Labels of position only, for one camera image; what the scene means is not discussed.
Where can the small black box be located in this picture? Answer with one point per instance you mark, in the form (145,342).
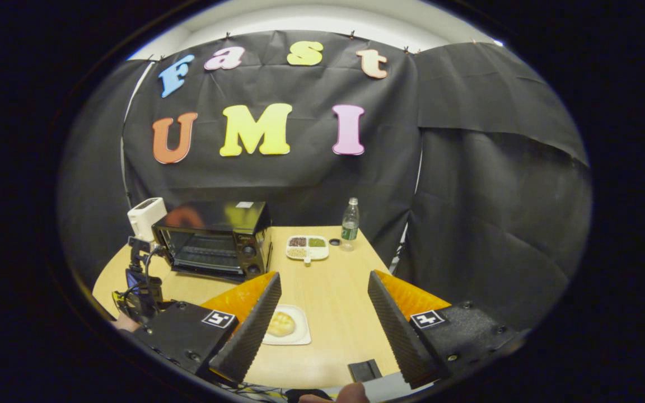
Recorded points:
(364,370)

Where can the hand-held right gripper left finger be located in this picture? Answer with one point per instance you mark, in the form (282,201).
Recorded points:
(255,327)

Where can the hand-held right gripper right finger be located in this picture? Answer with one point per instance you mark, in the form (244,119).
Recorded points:
(398,330)

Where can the white square plate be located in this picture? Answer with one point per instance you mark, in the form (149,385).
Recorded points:
(302,333)

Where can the golden bread bun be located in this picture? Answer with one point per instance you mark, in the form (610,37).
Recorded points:
(281,324)

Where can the black electric oven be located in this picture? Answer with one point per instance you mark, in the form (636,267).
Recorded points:
(216,218)

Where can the white toaster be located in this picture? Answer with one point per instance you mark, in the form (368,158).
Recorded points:
(146,215)

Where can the clear water bottle green label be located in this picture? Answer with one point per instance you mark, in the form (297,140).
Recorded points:
(349,226)

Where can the white divided snack tray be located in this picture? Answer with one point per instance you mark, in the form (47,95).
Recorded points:
(307,252)

